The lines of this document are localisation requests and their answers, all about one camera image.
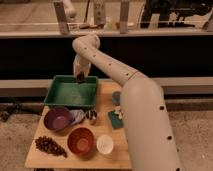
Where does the white paper cup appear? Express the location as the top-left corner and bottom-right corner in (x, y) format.
(96, 135), (114, 155)

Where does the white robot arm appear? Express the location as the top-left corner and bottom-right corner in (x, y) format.
(72, 34), (184, 171)

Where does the dark brown eraser block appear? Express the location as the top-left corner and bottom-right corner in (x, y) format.
(76, 72), (85, 83)

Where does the green sponge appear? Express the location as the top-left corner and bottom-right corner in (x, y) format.
(108, 111), (123, 129)

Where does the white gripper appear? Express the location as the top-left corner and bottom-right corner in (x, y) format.
(73, 55), (91, 82)

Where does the orange bowl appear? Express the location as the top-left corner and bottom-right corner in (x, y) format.
(67, 127), (95, 157)

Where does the wooden table board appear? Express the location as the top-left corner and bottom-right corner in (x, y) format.
(25, 81), (131, 170)

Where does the purple bowl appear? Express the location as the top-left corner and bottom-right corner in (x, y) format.
(44, 106), (73, 131)

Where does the crumpled grey cloth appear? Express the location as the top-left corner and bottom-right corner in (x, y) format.
(70, 110), (86, 125)

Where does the yellow banana toy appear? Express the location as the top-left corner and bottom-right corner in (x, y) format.
(115, 106), (122, 120)

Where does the small striped dark object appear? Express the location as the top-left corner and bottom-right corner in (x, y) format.
(86, 110), (97, 125)

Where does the bunch of dark grapes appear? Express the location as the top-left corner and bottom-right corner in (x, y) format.
(35, 136), (68, 158)

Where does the green plastic tray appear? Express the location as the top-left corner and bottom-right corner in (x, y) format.
(44, 75), (98, 109)

